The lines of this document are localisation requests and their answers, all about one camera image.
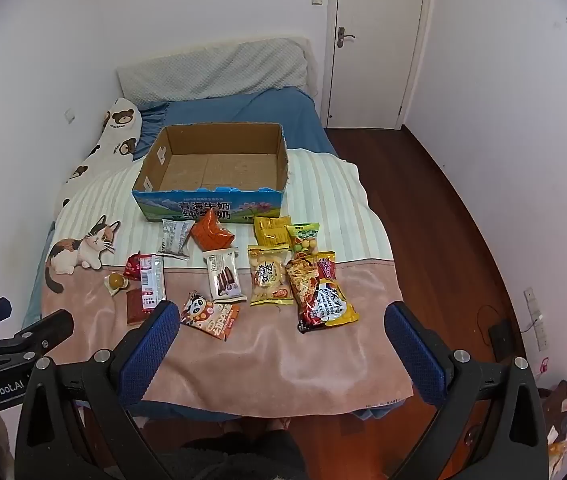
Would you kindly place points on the green snack packet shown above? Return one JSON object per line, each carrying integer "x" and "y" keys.
{"x": 304, "y": 237}

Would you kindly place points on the white bear print pillow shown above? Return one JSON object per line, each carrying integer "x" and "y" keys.
{"x": 113, "y": 145}

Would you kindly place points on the cat print blanket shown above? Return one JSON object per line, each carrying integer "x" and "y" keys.
{"x": 283, "y": 360}

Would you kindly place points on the large red yellow chips bag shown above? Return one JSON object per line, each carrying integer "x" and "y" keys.
{"x": 321, "y": 295}

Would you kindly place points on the grey white snack packet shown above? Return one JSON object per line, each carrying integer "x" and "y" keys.
{"x": 176, "y": 239}

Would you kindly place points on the red white strip packet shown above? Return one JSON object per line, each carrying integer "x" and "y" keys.
{"x": 151, "y": 280}

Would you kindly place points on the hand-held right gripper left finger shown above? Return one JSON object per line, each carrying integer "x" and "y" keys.
{"x": 153, "y": 345}

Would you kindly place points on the brown snack bar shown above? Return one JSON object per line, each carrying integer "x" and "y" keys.
{"x": 137, "y": 306}

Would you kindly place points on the red purple snack packet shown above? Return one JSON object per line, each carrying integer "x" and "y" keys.
{"x": 328, "y": 264}

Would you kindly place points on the grey dotted pillow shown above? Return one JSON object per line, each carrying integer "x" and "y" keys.
{"x": 213, "y": 72}

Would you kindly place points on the orange snack packet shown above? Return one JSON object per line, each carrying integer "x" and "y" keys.
{"x": 212, "y": 232}

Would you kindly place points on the white power strip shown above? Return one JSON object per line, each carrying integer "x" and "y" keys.
{"x": 536, "y": 317}

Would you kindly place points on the black power adapter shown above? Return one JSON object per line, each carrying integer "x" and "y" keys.
{"x": 501, "y": 337}

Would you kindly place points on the cardboard box blue print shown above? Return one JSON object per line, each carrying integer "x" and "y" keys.
{"x": 213, "y": 170}

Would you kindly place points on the white door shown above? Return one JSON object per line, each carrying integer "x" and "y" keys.
{"x": 378, "y": 45}

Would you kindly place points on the white chocolate wafer packet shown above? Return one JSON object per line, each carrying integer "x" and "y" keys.
{"x": 223, "y": 275}

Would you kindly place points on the blue bed sheet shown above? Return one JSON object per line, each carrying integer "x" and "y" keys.
{"x": 293, "y": 120}

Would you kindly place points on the panda print snack packet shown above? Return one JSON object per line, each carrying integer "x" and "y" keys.
{"x": 210, "y": 316}

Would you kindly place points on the round yellow wrapped candy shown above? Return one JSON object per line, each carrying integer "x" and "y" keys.
{"x": 116, "y": 281}

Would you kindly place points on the yellow snack packet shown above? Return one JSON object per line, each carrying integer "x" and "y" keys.
{"x": 272, "y": 230}

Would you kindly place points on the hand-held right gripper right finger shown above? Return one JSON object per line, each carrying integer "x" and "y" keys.
{"x": 413, "y": 355}

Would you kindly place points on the clear yellow-edged biscuit packet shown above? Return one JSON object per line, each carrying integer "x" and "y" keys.
{"x": 267, "y": 275}

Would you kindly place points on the small red snack packet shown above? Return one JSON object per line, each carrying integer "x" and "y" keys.
{"x": 132, "y": 265}

